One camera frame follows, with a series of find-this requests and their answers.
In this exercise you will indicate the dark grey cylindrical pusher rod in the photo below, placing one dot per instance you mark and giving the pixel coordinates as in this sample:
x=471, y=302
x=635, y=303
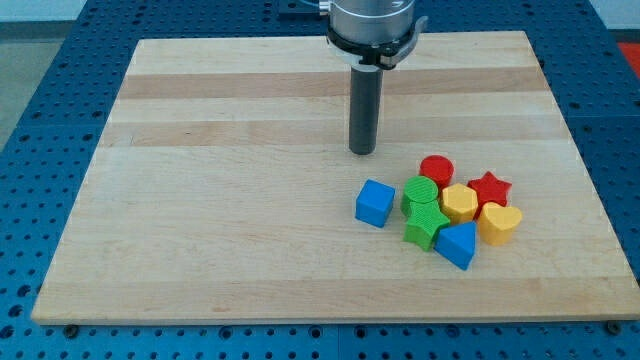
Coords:
x=365, y=95

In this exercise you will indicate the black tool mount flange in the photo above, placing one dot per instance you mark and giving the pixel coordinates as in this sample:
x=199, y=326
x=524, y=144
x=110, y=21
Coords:
x=369, y=56

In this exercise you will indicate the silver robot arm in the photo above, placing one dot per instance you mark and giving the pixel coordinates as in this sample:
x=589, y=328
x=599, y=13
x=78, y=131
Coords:
x=372, y=37

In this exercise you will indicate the red cylinder block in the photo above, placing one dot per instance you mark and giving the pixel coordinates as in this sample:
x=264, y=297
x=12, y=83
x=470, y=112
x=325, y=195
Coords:
x=438, y=168

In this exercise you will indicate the green cylinder block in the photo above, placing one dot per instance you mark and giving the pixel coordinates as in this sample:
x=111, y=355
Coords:
x=418, y=189

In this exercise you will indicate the blue cube block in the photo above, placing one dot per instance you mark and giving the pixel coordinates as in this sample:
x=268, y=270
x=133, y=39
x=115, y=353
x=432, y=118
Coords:
x=374, y=203

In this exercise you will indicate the green star block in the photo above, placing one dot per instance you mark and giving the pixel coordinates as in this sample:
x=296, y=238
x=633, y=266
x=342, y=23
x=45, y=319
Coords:
x=424, y=222

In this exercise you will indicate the yellow hexagon block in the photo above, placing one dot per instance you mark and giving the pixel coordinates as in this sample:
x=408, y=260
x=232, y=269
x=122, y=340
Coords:
x=459, y=203

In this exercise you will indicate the red star block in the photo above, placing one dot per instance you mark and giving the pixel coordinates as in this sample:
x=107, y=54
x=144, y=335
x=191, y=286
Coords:
x=489, y=188

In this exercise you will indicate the wooden board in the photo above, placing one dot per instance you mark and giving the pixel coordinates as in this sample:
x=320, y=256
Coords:
x=222, y=191

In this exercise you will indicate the blue triangle block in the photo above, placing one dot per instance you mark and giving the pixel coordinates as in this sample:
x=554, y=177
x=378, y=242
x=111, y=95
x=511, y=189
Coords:
x=458, y=244

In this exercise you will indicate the yellow heart block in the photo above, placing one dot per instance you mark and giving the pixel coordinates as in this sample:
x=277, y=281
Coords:
x=497, y=224

